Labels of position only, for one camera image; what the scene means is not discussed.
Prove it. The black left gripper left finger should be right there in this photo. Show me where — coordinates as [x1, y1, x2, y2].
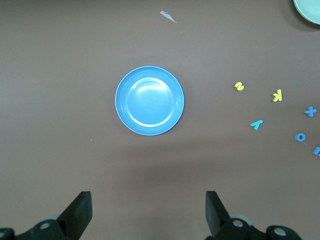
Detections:
[14, 191, 93, 240]

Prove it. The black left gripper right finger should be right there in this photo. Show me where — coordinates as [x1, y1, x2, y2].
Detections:
[204, 190, 270, 240]

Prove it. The teal foam letter y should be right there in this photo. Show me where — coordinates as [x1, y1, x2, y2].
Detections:
[249, 119, 264, 131]

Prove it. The yellow foam letter k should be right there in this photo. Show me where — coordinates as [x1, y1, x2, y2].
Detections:
[272, 89, 283, 103]

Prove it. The blue plastic plate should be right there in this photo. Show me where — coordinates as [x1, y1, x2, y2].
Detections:
[114, 65, 185, 137]

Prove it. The blue foam letter x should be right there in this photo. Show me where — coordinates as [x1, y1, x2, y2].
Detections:
[303, 106, 318, 118]

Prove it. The pale green plastic plate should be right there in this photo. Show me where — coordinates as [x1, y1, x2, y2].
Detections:
[292, 0, 320, 25]

